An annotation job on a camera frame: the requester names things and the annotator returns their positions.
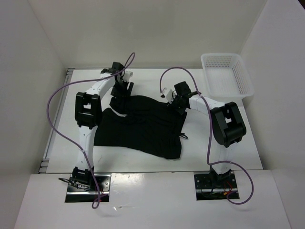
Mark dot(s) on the metal base plate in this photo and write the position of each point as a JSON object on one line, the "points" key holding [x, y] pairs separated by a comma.
{"points": [[80, 193], [210, 186]]}

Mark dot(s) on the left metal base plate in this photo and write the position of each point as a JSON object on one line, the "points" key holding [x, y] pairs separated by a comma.
{"points": [[80, 193]]}

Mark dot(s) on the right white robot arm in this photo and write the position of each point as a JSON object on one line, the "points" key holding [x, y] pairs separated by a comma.
{"points": [[226, 124]]}

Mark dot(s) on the black shorts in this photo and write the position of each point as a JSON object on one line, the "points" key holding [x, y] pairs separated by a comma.
{"points": [[142, 123]]}

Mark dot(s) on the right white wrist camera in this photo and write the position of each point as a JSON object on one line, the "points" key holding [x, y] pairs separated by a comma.
{"points": [[168, 94]]}

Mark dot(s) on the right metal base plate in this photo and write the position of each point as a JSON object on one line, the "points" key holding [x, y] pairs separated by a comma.
{"points": [[210, 186]]}

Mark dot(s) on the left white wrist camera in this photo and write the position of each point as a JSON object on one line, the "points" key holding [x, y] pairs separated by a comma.
{"points": [[127, 75]]}

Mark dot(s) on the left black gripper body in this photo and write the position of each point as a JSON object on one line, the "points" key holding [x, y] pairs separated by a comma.
{"points": [[119, 89]]}

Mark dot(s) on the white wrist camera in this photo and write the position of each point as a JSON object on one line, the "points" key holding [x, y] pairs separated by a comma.
{"points": [[168, 94], [127, 75]]}

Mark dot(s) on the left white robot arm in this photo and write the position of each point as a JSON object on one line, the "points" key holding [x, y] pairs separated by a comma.
{"points": [[88, 115]]}

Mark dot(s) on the white plastic basket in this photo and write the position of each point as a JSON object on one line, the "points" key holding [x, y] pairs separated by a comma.
{"points": [[226, 76]]}

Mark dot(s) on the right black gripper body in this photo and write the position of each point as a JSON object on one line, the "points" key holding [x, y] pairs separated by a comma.
{"points": [[177, 105]]}

